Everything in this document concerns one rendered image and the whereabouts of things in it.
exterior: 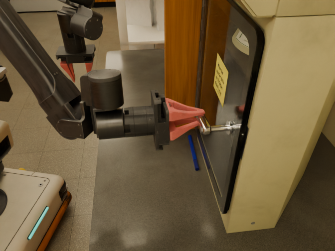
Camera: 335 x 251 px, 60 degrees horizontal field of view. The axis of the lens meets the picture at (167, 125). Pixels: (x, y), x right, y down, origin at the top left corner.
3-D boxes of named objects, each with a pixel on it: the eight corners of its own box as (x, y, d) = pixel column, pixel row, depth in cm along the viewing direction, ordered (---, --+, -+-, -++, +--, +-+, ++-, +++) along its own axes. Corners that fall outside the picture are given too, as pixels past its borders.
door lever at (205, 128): (217, 115, 60) (218, 103, 59) (231, 137, 51) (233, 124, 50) (191, 117, 59) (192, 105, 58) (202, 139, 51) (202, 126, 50)
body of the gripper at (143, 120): (164, 100, 51) (121, 104, 50) (165, 150, 55) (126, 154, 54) (160, 88, 56) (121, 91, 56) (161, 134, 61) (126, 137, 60)
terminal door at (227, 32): (197, 128, 85) (210, -21, 61) (226, 217, 62) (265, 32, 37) (195, 128, 85) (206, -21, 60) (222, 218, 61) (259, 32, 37)
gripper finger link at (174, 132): (209, 103, 52) (157, 107, 51) (208, 138, 55) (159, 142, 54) (200, 90, 58) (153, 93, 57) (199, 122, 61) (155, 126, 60)
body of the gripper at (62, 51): (94, 59, 81) (89, 33, 76) (56, 61, 80) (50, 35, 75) (95, 50, 86) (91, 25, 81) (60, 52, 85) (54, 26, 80)
